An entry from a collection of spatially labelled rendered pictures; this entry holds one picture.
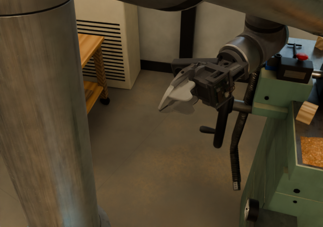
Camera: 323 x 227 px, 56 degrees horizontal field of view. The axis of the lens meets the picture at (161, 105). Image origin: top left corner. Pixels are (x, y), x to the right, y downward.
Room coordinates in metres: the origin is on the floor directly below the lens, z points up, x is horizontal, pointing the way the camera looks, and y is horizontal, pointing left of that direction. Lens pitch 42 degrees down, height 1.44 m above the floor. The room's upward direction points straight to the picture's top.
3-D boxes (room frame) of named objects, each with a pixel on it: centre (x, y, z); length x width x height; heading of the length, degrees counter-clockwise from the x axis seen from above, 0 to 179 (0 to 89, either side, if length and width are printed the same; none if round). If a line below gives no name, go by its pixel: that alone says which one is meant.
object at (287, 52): (0.70, -0.35, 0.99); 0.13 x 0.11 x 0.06; 164
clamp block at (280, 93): (0.71, -0.35, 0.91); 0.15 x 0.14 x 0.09; 164
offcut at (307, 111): (0.56, -0.37, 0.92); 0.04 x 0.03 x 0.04; 143
